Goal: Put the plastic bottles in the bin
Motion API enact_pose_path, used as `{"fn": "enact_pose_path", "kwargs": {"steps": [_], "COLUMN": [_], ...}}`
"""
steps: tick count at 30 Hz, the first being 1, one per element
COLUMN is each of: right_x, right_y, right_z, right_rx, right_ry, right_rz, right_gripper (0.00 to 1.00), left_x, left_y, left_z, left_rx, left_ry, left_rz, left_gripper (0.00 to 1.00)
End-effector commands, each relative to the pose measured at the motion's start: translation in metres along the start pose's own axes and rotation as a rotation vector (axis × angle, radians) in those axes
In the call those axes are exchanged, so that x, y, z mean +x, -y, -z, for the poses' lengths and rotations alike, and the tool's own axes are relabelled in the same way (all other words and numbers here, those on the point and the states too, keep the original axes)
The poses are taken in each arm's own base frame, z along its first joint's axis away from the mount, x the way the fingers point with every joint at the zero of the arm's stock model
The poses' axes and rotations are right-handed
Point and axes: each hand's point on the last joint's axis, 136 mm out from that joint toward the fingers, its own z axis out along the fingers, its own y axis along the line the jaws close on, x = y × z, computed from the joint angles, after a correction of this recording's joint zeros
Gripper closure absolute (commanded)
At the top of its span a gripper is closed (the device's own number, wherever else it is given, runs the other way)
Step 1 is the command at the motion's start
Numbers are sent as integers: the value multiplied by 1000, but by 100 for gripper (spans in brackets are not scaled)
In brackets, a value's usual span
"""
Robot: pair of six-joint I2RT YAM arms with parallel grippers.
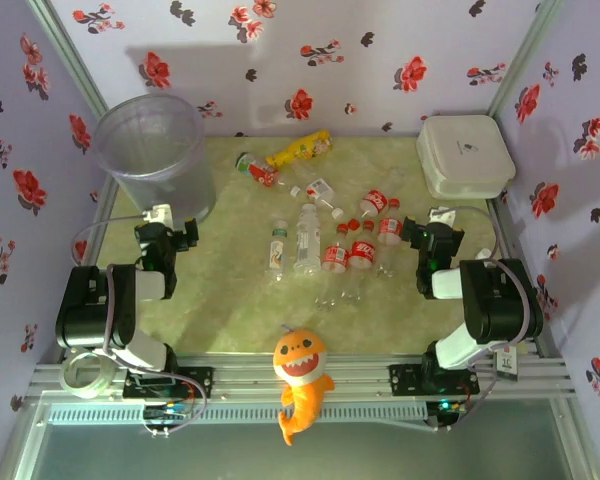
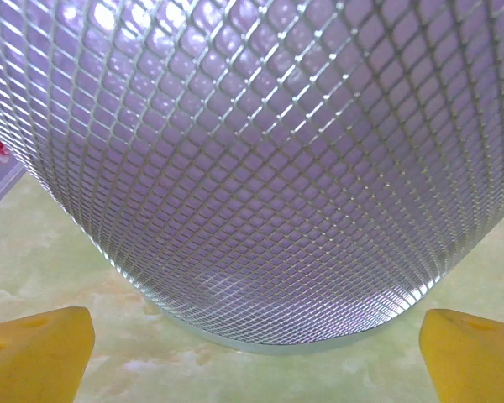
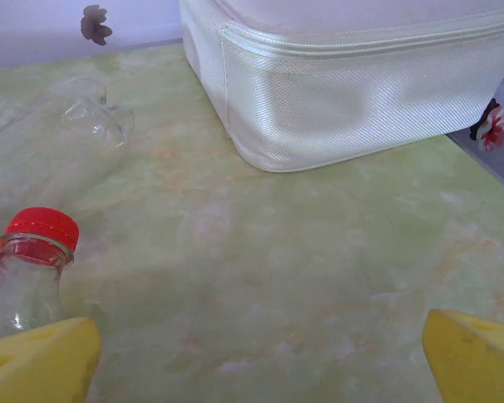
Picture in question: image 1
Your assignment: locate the bottle with red green label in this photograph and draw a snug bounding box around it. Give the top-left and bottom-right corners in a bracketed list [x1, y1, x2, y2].
[235, 151, 281, 189]

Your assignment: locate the clear bottle green cap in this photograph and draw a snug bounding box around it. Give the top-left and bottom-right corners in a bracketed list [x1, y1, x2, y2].
[264, 218, 290, 284]

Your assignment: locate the small white cap bottle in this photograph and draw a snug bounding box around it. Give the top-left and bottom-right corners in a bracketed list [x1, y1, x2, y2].
[305, 178, 344, 220]

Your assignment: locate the clear bottle white label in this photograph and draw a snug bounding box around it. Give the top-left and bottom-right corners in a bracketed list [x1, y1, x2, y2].
[293, 202, 322, 276]

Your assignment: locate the clear unlabelled plastic bottle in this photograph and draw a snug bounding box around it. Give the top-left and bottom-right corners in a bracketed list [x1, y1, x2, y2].
[279, 162, 317, 197]

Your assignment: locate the yellow plastic bottle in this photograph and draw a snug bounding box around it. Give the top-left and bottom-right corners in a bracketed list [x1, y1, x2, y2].
[265, 129, 334, 170]

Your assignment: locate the transparent plastic bin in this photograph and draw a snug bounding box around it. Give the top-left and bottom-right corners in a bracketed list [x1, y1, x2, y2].
[92, 93, 219, 231]

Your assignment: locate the white lidded plastic box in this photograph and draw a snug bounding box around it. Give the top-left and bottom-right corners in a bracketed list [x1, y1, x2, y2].
[415, 114, 516, 201]

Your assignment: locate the white label card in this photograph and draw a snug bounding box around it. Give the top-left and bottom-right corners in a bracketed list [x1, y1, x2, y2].
[494, 344, 520, 384]

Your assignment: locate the clear tape roll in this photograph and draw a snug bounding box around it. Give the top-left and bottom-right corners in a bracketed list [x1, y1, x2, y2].
[59, 349, 117, 400]

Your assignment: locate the orange shark plush toy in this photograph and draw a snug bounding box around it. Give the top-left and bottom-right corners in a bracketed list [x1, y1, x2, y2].
[272, 324, 336, 447]

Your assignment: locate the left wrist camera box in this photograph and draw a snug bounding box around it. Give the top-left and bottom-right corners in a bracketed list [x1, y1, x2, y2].
[142, 203, 174, 226]

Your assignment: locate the left arm grey cable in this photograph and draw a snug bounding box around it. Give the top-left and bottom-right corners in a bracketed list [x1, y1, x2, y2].
[69, 214, 206, 439]

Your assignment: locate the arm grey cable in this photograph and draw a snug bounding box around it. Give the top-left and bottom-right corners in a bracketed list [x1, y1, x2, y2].
[69, 214, 206, 439]
[432, 205, 544, 434]

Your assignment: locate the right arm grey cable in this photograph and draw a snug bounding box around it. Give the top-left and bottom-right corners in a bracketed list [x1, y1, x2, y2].
[432, 205, 544, 434]

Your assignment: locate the aluminium frame rail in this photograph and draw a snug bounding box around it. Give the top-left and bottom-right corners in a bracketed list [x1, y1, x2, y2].
[27, 352, 576, 401]

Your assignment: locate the white slotted cable duct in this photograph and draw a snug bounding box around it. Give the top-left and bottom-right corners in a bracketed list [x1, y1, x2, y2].
[47, 403, 429, 426]

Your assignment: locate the aluminium corner post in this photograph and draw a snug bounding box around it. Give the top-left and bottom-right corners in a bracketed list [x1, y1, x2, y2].
[27, 0, 111, 119]
[487, 0, 564, 119]

